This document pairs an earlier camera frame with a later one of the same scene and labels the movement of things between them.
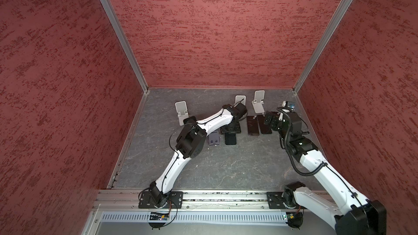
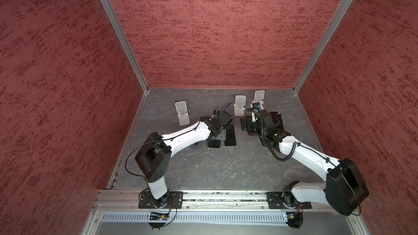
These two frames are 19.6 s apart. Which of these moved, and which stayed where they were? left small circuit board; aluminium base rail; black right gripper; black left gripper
Moved: black left gripper; black right gripper
Stayed: aluminium base rail; left small circuit board
